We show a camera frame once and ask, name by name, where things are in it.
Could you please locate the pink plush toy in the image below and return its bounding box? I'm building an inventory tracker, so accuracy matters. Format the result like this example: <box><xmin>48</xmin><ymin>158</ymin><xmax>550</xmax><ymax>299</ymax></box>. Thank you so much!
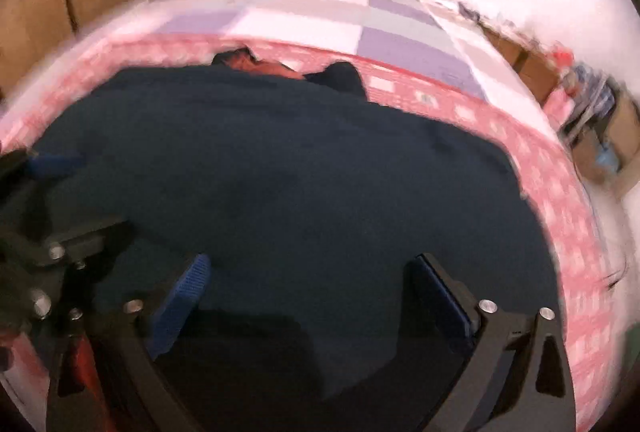
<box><xmin>542</xmin><ymin>88</ymin><xmax>575</xmax><ymax>131</ymax></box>

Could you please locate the dark navy padded jacket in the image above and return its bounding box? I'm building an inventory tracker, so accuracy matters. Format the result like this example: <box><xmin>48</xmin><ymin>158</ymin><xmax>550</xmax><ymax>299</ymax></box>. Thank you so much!
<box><xmin>0</xmin><ymin>48</ymin><xmax>561</xmax><ymax>432</ymax></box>

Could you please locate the wooden nightstand cabinet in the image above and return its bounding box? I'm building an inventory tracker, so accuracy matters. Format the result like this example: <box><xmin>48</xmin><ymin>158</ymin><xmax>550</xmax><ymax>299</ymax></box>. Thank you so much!
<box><xmin>480</xmin><ymin>24</ymin><xmax>560</xmax><ymax>106</ymax></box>

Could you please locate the pile of colourful clothes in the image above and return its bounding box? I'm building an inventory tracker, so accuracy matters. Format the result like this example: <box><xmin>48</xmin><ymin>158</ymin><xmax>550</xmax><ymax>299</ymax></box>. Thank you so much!
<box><xmin>553</xmin><ymin>49</ymin><xmax>620</xmax><ymax>134</ymax></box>

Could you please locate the purple pink patchwork bedsheet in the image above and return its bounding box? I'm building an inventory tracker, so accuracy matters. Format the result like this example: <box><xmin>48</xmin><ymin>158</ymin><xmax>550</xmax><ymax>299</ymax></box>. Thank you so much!
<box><xmin>93</xmin><ymin>0</ymin><xmax>554</xmax><ymax>135</ymax></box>

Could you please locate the cardboard box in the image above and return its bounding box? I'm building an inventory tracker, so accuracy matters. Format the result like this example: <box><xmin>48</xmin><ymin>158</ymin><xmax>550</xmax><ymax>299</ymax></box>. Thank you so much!
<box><xmin>572</xmin><ymin>91</ymin><xmax>639</xmax><ymax>199</ymax></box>

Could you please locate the red white checkered blanket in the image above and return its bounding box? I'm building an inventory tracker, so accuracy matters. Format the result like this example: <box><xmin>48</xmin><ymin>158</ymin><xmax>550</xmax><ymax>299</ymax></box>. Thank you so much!
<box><xmin>1</xmin><ymin>34</ymin><xmax>616</xmax><ymax>431</ymax></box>

